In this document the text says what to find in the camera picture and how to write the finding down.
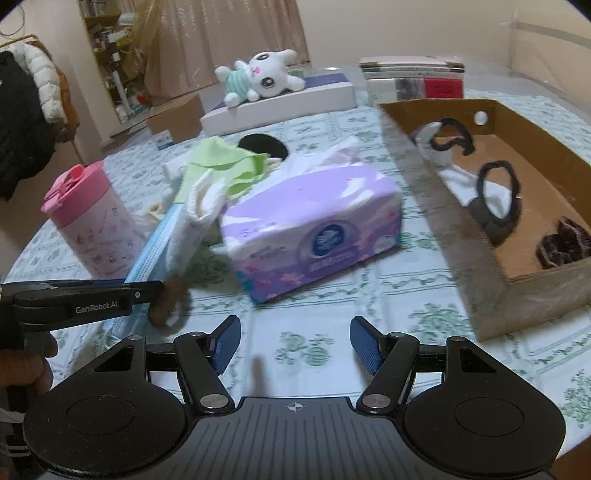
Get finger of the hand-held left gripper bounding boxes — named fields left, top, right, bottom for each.
left=130, top=280, right=166, bottom=306

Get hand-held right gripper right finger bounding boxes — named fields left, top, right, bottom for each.
left=349, top=316, right=498, bottom=415

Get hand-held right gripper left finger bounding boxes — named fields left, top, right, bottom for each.
left=92, top=315, right=243, bottom=415

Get brown hair scrunchie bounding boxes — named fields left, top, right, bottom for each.
left=147, top=277, right=191, bottom=331

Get shallow cardboard box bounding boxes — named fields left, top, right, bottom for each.
left=379, top=98, right=591, bottom=343

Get black round pad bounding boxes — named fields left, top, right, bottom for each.
left=238, top=133, right=290, bottom=160

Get person's left hand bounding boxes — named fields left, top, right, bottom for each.
left=0, top=339, right=59, bottom=396

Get blue face mask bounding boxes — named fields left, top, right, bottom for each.
left=103, top=205, right=186, bottom=339

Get green floral bed sheet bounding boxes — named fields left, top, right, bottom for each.
left=8, top=109, right=591, bottom=446

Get white gauze cloth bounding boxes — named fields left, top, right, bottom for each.
left=161, top=178, right=232, bottom=278

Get pink lidded cup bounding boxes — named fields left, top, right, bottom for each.
left=40, top=161, right=141, bottom=280

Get purple tissue pack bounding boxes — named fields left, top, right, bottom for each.
left=219, top=137, right=402, bottom=305

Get light green cloth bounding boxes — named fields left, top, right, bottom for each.
left=178, top=136, right=271, bottom=204

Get brown cardboard carton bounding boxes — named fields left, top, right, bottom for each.
left=147, top=95, right=205, bottom=151

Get wide black hair band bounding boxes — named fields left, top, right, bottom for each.
left=468, top=159, right=523, bottom=246

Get black coat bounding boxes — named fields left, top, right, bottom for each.
left=0, top=50, right=59, bottom=202

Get smooth white cloth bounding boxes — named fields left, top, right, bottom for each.
left=413, top=122, right=516, bottom=205

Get dark brown scrunchie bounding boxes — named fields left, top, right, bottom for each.
left=536, top=217, right=591, bottom=269

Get white puffer jacket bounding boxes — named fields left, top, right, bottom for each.
left=11, top=41, right=68, bottom=125

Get white flat box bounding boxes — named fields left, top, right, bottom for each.
left=199, top=69, right=357, bottom=137

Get cluttered bookshelf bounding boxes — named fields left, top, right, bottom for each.
left=78, top=0, right=160, bottom=125

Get white plush toy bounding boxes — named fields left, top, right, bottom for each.
left=215, top=48, right=306, bottom=108

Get thick red book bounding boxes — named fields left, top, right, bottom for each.
left=367, top=76, right=465, bottom=106

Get beige curtain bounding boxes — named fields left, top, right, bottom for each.
left=148, top=0, right=310, bottom=100

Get thin white book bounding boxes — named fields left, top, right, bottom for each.
left=365, top=72, right=465, bottom=81
left=361, top=65, right=465, bottom=75

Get thin black hair tie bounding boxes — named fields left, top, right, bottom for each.
left=429, top=117, right=476, bottom=156

